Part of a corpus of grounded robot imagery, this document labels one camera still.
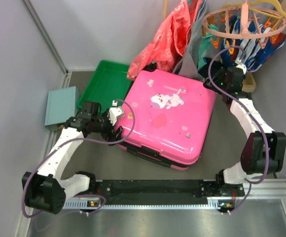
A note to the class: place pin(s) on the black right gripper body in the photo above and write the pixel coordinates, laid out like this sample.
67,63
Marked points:
220,80

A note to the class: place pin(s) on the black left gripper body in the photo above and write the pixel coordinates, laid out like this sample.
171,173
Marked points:
103,126

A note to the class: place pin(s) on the pink hard-shell suitcase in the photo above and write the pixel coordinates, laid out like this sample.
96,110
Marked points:
166,119

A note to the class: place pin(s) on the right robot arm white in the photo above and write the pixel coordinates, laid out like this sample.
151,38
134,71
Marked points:
264,150

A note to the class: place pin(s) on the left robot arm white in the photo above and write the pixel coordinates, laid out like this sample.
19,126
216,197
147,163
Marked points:
44,189

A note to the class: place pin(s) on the dark navy folded garment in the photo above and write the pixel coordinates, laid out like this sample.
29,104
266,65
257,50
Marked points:
216,66

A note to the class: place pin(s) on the grey hanging garment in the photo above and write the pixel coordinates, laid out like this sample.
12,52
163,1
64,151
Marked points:
187,66

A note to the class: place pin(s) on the teal green garment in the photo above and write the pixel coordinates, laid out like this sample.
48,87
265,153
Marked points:
205,45

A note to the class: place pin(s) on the green plastic tray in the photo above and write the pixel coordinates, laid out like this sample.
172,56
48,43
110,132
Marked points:
108,82

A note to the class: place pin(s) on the blue white patterned garment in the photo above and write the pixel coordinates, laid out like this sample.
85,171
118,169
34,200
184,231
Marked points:
254,56

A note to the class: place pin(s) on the light blue metal box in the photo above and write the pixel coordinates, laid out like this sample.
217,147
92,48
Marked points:
61,105

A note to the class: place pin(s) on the pink round clip hanger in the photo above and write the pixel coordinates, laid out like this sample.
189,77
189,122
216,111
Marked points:
249,25

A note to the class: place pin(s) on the coral pink patterned garment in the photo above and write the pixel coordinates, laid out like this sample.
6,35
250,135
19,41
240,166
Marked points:
170,40

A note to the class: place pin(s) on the yellow clothes hanger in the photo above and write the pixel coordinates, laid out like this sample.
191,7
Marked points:
275,3

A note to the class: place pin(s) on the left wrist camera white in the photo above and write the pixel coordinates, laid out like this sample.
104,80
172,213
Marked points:
115,112

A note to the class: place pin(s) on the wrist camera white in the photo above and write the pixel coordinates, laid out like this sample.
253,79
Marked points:
240,65
115,112

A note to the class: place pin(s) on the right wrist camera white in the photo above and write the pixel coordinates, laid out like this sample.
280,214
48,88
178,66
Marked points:
240,65

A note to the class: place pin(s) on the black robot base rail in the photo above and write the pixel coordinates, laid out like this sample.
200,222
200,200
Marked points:
165,191

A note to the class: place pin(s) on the slotted grey cable duct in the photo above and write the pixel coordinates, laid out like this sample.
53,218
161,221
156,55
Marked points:
91,204

